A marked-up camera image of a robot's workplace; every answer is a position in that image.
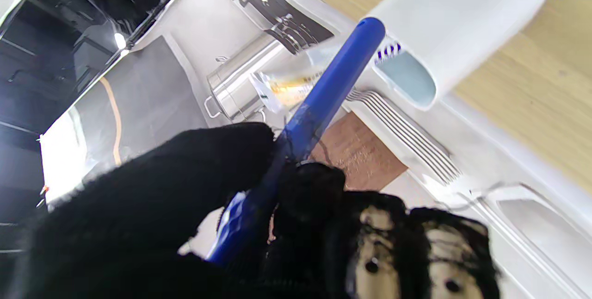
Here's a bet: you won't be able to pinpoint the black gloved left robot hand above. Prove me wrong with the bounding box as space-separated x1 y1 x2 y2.
9 122 502 299

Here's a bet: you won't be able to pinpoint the blue toothbrush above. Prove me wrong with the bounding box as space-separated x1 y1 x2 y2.
206 17 387 267

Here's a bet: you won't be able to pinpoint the white toothbrush holder cup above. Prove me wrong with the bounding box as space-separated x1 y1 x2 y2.
368 0 554 111

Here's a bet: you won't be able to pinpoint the brown wooden cutting board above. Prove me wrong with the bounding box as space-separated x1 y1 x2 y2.
308 112 408 192

